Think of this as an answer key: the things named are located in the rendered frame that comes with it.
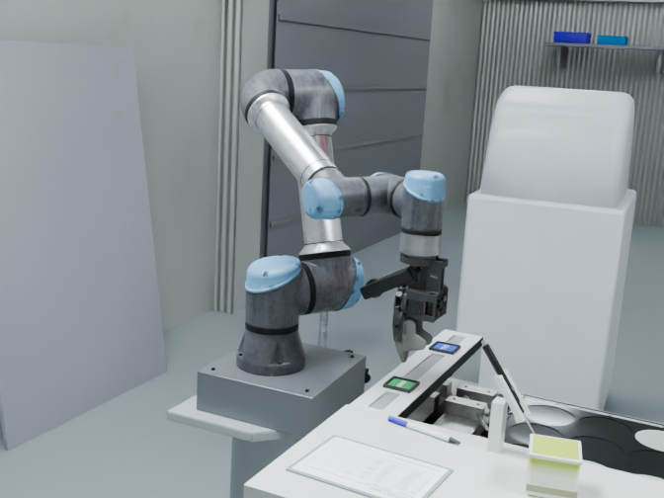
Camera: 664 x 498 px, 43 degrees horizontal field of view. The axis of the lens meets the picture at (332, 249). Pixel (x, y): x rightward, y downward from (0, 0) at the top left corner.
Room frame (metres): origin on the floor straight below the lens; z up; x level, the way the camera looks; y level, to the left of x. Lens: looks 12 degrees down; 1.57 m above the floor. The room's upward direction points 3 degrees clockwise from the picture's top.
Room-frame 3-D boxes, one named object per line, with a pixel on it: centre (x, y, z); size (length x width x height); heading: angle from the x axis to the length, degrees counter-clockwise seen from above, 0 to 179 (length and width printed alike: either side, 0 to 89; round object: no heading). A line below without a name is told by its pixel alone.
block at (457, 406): (1.62, -0.29, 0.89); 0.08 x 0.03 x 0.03; 65
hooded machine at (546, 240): (3.84, -1.00, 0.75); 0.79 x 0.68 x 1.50; 155
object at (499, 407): (1.28, -0.30, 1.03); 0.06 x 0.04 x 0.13; 65
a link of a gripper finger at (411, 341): (1.53, -0.16, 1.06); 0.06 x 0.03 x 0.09; 65
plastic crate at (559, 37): (9.30, -2.40, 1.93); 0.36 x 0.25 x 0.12; 65
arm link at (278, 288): (1.77, 0.12, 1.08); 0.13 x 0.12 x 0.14; 121
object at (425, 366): (1.67, -0.20, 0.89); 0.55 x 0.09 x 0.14; 155
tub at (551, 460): (1.16, -0.34, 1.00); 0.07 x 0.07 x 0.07; 76
